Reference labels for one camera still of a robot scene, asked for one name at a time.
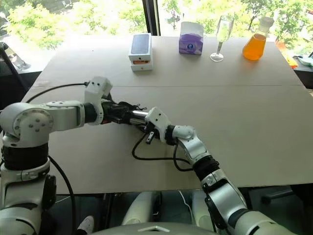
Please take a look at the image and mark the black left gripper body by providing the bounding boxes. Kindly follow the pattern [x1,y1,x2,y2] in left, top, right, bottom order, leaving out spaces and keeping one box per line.
[102,100,121,124]

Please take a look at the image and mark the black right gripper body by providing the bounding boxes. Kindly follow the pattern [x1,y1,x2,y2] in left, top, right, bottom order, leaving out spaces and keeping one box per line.
[144,121,162,145]

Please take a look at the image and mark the black drawstring pouch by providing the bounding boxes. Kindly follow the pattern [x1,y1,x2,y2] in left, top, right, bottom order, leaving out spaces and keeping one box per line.
[107,96,149,130]

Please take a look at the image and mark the stainless steel cup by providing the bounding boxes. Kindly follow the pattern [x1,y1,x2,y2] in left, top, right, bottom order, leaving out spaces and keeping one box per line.
[126,110,150,126]

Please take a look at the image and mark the white phone box dark print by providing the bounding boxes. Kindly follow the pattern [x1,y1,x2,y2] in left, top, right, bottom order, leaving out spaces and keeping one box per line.
[128,33,153,65]

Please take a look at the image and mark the white left robot leg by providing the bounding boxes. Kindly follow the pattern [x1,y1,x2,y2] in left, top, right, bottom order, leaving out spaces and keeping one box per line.
[121,191,157,226]

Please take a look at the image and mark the white robot leg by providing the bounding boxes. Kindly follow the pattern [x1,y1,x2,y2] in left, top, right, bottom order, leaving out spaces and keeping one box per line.
[191,190,221,227]
[121,191,157,226]

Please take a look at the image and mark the purple tissue pack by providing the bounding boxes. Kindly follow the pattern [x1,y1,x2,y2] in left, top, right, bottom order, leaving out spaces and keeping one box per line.
[178,21,205,55]

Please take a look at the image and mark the white right robot leg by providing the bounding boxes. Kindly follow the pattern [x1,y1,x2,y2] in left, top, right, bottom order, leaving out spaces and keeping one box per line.
[191,190,221,227]

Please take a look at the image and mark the grey robot torso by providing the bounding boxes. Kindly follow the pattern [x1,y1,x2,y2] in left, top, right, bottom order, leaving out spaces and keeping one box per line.
[89,221,221,235]

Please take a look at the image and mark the black mesh office chair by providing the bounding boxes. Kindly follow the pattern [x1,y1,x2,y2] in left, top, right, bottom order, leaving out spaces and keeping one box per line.
[0,42,43,112]

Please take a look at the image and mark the white sneaker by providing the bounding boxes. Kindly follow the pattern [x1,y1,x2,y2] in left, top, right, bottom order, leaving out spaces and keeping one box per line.
[76,215,95,235]

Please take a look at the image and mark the clear champagne glass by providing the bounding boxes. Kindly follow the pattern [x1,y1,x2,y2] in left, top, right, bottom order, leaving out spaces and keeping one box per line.
[210,15,235,62]

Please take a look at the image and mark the glass flask orange liquid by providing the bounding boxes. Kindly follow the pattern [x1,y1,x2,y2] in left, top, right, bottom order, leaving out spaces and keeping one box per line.
[242,17,275,61]

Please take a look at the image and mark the dark office chair with armrest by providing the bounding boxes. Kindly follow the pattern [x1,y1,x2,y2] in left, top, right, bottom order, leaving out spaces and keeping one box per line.
[244,185,313,235]

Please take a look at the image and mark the orange object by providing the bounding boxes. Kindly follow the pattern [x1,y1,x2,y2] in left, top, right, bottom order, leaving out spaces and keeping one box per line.
[283,51,298,69]

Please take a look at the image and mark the teal object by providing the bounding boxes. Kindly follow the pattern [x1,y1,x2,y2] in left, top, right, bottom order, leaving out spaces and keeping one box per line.
[296,55,313,67]

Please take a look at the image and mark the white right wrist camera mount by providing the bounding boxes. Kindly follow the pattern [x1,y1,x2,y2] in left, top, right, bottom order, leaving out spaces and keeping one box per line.
[144,107,172,144]

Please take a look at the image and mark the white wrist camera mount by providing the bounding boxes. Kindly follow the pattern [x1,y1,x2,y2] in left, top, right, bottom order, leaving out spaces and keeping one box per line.
[144,107,172,144]
[84,76,113,126]

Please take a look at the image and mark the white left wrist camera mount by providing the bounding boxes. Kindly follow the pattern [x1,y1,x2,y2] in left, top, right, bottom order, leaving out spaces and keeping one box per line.
[84,76,113,126]

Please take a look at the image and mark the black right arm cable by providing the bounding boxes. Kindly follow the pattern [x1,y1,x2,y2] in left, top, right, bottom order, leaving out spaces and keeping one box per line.
[132,132,195,172]

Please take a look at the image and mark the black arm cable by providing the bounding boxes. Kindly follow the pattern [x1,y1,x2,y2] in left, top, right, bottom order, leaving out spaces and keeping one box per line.
[132,132,195,172]
[25,82,88,235]

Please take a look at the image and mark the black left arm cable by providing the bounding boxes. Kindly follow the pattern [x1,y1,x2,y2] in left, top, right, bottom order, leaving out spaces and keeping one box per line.
[25,82,88,235]

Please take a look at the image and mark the thin white cable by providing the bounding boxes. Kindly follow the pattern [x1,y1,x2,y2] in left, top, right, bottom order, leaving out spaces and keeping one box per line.
[178,190,194,212]

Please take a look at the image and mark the dark window frame post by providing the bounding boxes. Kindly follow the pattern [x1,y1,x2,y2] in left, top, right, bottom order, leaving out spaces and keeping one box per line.
[142,0,161,36]

